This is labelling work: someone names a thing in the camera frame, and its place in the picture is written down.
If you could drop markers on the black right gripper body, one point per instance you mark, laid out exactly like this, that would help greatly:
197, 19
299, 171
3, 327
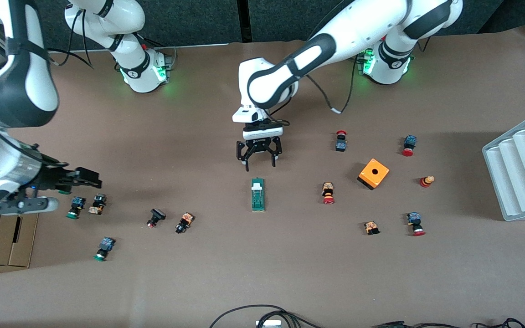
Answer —
55, 178

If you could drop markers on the grey tray with white ridges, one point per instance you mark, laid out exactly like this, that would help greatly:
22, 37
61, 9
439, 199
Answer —
517, 173

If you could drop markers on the small white device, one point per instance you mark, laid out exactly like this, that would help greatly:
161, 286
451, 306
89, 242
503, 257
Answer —
268, 324

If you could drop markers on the orange button box with hole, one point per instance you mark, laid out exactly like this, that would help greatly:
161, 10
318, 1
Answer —
378, 177

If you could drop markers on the red emergency stop orange block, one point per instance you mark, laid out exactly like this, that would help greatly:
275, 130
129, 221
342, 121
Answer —
327, 189

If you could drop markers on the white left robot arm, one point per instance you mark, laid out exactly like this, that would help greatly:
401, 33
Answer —
358, 27

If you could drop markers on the red yellow button head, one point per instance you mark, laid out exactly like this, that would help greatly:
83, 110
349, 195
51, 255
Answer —
425, 182

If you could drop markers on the orange white contact block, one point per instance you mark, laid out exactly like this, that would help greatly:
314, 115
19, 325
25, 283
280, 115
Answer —
371, 227

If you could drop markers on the green load switch base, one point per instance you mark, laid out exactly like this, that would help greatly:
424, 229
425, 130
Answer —
259, 202

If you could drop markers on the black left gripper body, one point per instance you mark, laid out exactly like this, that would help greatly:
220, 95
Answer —
259, 145

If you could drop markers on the brown paper table cover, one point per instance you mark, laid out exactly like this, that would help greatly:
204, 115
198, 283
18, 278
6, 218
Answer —
290, 264

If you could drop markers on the red mushroom button blue block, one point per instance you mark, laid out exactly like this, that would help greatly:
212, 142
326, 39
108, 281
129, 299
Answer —
414, 219
341, 146
409, 142

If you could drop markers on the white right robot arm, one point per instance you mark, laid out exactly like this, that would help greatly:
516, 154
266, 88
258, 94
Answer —
16, 91

